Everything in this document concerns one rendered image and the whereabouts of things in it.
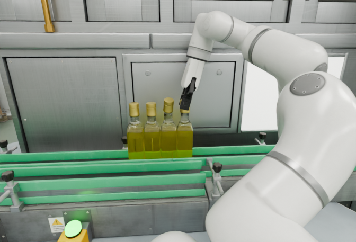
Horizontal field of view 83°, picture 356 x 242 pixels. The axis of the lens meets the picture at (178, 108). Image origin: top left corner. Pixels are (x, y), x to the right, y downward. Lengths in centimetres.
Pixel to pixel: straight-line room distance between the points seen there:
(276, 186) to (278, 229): 5
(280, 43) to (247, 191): 28
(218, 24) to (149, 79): 36
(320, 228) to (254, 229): 70
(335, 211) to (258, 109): 47
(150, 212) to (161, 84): 45
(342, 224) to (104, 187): 82
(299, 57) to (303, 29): 58
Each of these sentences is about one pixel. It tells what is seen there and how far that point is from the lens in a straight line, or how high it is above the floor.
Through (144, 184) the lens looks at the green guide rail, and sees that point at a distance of 68.
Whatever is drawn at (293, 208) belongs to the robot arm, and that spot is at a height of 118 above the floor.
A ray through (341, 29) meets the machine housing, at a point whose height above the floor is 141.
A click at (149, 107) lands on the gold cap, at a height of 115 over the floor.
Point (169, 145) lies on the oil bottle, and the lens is 73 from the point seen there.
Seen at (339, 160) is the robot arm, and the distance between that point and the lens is 30.
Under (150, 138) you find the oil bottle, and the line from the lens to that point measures 71.
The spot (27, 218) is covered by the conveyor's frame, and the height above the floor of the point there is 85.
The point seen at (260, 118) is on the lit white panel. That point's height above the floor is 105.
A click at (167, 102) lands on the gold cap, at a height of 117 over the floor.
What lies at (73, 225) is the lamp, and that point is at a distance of 74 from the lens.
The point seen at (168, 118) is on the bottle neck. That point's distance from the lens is 70.
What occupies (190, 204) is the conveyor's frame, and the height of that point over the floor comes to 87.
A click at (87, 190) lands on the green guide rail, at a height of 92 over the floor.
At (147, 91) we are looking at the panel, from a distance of 82.
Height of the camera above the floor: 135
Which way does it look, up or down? 18 degrees down
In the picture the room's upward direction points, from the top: straight up
